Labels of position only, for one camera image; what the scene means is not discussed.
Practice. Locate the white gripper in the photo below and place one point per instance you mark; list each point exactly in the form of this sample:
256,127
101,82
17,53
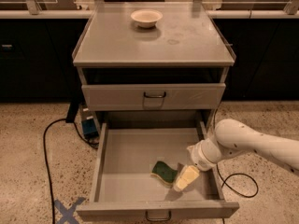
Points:
198,158

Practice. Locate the green and yellow sponge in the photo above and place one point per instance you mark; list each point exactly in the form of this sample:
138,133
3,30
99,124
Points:
164,173

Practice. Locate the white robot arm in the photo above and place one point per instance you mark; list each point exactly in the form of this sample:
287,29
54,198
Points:
230,139

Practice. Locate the open grey middle drawer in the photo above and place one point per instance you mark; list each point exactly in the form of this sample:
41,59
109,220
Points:
123,188

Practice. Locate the closed grey top drawer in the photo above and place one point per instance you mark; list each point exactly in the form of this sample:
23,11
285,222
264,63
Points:
130,97

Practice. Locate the grey drawer cabinet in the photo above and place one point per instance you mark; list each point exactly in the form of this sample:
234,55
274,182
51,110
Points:
184,47

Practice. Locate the dark counter with cabinets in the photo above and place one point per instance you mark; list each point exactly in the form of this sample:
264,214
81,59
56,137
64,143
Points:
36,59

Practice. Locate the blue power box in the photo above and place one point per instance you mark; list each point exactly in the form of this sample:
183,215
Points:
87,123

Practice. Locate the blue tape cross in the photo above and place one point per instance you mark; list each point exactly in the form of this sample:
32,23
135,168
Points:
68,213

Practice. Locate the white bowl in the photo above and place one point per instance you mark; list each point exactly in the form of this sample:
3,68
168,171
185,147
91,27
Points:
146,18

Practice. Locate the black middle drawer handle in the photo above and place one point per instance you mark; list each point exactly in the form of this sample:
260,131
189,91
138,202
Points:
158,215

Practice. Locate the black drawer handle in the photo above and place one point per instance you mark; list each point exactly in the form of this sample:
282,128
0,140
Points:
158,215
151,96

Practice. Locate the black top drawer handle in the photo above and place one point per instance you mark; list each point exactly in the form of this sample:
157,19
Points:
151,96

